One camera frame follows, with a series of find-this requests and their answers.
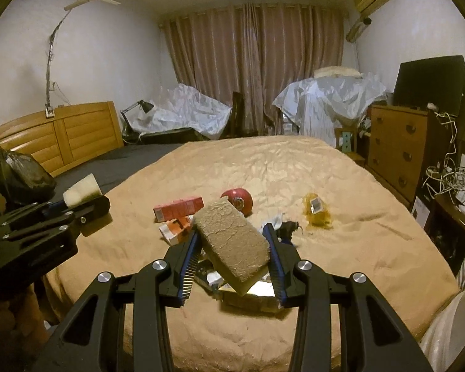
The clear plastic dust cover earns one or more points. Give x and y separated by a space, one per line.
325 97
186 108

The beige pipe cover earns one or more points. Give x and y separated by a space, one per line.
356 31

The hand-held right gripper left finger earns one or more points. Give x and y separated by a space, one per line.
190 257

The dark grey bed sheet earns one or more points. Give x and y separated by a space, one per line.
120 162

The wooden chest of drawers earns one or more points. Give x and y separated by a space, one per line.
395 143

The small wooden chair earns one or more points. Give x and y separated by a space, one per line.
347 141

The red apple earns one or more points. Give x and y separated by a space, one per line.
238 197

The white pillow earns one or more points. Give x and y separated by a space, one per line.
337 71

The black television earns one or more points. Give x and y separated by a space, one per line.
430 81

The white foam block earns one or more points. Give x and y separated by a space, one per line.
81 190

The red carton box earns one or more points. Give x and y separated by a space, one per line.
178 208

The pink curtains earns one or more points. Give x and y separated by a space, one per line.
252 66

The white cardboard box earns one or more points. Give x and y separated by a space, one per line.
420 213

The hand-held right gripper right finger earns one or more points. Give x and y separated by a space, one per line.
274 257

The black plastic bag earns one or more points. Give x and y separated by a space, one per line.
19 178

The black desk lamp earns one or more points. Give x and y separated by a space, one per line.
141 105

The wall socket box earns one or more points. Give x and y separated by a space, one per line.
49 112

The white and orange carton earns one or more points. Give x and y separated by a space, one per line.
174 230

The dark crumpled wrapper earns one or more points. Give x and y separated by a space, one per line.
288 226

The yellow plastic wrapper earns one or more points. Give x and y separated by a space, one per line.
317 211

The brown scouring sponge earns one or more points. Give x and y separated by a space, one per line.
232 240

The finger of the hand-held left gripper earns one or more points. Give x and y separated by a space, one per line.
35 211
95 209

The wooden headboard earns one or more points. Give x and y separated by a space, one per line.
81 131

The tan cardboard piece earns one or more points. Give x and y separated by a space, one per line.
252 302

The person's left hand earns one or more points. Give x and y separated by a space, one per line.
23 314

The dark wooden cabinet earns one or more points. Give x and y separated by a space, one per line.
447 232

